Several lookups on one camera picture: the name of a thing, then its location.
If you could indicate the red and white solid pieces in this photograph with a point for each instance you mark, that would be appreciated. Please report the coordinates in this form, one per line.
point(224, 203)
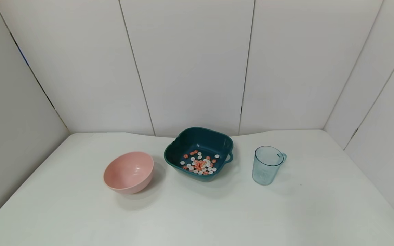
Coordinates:
point(200, 164)

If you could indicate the clear blue ribbed cup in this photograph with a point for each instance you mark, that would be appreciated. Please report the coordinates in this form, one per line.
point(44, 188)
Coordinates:
point(267, 171)

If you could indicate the pink round bowl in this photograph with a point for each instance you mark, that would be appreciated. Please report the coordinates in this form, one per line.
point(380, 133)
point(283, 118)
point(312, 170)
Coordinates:
point(128, 172)

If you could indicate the dark teal square basin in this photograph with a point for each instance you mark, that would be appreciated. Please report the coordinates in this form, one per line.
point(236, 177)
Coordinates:
point(200, 140)

